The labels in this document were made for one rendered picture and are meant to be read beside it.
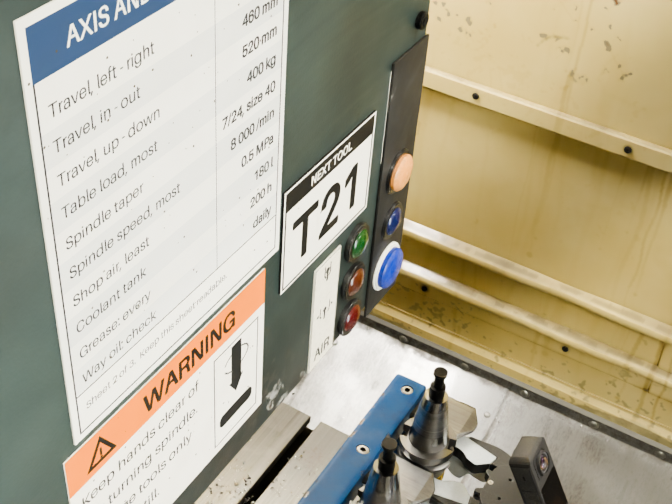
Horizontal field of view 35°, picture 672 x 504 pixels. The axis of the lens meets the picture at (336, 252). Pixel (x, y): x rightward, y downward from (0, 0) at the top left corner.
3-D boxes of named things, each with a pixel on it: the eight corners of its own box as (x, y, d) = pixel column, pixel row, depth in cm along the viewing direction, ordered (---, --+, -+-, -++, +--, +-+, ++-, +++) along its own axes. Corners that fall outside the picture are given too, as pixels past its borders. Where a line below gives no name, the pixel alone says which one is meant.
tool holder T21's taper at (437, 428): (414, 417, 118) (422, 375, 114) (452, 429, 117) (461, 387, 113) (403, 445, 115) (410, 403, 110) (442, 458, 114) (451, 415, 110)
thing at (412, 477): (442, 480, 114) (443, 475, 113) (420, 514, 110) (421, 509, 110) (385, 452, 116) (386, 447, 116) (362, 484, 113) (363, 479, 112)
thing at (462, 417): (484, 415, 121) (485, 411, 121) (464, 445, 118) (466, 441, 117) (430, 390, 124) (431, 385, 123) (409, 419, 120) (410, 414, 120)
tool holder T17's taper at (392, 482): (371, 483, 111) (377, 442, 106) (408, 503, 109) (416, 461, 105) (350, 513, 108) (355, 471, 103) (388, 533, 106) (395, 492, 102)
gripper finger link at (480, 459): (412, 457, 124) (472, 506, 120) (420, 424, 121) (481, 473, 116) (430, 444, 126) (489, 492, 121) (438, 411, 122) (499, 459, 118)
